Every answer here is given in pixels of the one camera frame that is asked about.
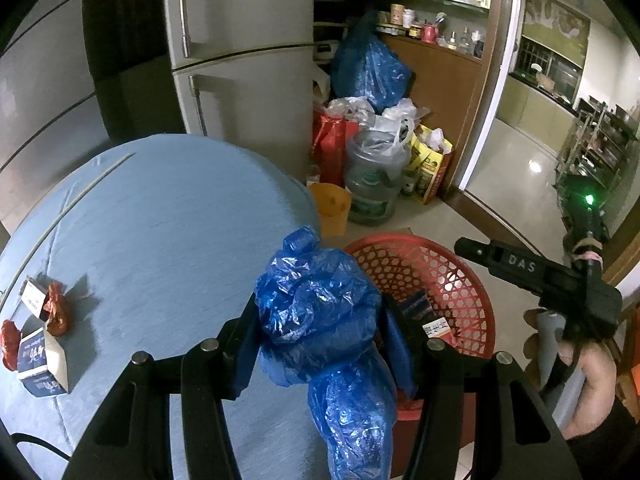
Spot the black cable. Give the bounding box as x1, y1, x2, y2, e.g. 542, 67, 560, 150
7, 430, 68, 461

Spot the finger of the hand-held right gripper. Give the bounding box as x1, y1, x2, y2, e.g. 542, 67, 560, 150
454, 236, 501, 270

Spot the metal kitchen rack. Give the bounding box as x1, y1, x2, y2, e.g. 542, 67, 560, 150
555, 95, 640, 196

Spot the kitchen counter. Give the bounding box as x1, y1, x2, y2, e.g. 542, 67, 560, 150
500, 75, 581, 156

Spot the white plastic bag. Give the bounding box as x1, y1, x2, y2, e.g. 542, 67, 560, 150
325, 96, 436, 161

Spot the blue and white carton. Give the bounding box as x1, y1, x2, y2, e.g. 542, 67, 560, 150
16, 317, 71, 398

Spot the large water jug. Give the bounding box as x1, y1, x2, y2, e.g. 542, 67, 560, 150
344, 127, 411, 226

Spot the person's right forearm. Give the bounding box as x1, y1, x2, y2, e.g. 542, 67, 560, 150
562, 400, 640, 480

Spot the grey refrigerator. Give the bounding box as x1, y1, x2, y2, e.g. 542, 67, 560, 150
162, 0, 321, 186

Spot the orange crumpled wrapper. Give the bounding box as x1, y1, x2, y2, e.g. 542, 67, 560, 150
42, 282, 71, 338
0, 320, 20, 372

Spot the brown wooden cabinet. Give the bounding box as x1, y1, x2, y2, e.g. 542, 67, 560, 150
375, 30, 488, 201

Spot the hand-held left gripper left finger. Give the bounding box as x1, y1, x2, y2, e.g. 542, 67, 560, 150
59, 292, 263, 480

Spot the small orange bin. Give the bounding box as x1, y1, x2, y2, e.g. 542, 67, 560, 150
307, 182, 352, 238

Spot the red plastic basket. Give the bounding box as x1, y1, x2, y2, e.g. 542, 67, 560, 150
342, 232, 497, 423

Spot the small white carton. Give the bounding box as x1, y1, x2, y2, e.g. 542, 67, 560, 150
21, 275, 51, 321

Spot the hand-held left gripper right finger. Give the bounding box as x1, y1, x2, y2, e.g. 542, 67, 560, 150
381, 294, 583, 480

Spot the shelf of jars and bottles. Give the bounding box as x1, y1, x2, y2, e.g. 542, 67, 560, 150
315, 0, 493, 58

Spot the yellow bag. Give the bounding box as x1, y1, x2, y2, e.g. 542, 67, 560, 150
407, 125, 453, 206

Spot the large blue plastic bag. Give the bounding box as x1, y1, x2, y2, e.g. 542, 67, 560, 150
330, 10, 413, 111

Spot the red paper bag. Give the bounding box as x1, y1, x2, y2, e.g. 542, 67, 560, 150
312, 110, 361, 188

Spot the person's right hand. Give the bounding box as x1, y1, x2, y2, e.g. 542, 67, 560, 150
557, 340, 620, 437

